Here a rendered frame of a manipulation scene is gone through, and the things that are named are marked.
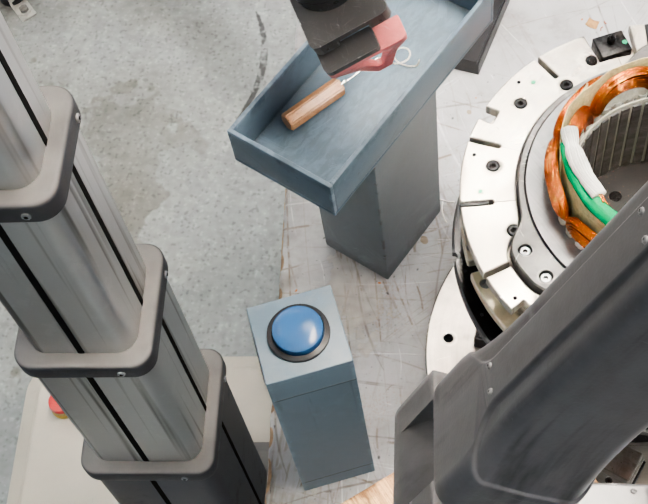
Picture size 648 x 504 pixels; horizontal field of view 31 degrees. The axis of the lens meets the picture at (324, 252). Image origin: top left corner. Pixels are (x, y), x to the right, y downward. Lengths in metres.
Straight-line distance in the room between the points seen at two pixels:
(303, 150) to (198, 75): 1.42
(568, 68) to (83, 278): 0.42
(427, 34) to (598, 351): 0.71
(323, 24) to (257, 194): 1.36
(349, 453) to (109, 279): 0.27
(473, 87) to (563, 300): 0.94
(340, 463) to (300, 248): 0.27
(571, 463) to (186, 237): 1.78
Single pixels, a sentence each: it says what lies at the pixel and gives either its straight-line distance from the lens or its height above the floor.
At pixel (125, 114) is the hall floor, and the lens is 2.41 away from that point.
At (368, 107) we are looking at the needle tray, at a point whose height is 1.03.
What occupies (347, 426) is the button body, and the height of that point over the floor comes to 0.91.
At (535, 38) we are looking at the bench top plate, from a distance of 1.41.
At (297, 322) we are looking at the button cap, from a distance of 0.92.
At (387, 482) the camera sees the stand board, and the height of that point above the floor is 1.07.
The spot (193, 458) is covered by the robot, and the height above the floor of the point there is 0.67.
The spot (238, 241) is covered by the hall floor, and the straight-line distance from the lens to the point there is 2.19.
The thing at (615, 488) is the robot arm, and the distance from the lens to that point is 0.59.
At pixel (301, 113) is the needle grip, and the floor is 1.04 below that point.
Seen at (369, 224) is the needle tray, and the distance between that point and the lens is 1.15.
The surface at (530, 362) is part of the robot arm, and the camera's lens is 0.44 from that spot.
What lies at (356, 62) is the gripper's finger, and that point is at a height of 1.16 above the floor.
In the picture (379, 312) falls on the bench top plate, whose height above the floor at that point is 0.78.
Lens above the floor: 1.86
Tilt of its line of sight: 60 degrees down
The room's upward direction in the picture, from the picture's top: 12 degrees counter-clockwise
